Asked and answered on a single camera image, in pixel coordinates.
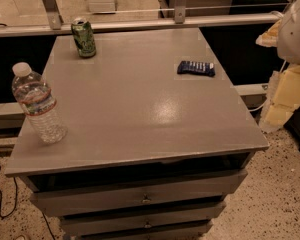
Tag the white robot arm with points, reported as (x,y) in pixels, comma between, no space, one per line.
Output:
(288,43)

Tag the grey drawer cabinet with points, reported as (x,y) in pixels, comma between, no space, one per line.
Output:
(131,117)

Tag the green soda can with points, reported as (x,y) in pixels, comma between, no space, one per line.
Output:
(83,37)

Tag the blue rxbar blueberry wrapper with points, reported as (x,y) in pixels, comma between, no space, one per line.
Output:
(196,68)

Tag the bottom grey drawer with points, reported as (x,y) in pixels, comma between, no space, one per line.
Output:
(162,232)

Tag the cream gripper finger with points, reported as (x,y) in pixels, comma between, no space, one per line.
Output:
(282,99)
(269,38)

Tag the top grey drawer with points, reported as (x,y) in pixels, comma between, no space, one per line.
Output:
(103,198)

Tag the middle grey drawer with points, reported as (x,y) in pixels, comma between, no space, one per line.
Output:
(146,219)

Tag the grey drawer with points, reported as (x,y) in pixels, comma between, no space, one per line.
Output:
(103,198)
(162,232)
(146,219)

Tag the clear plastic water bottle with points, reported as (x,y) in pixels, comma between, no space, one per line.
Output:
(34,95)

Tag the metal frame rail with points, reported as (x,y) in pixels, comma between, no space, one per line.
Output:
(158,24)

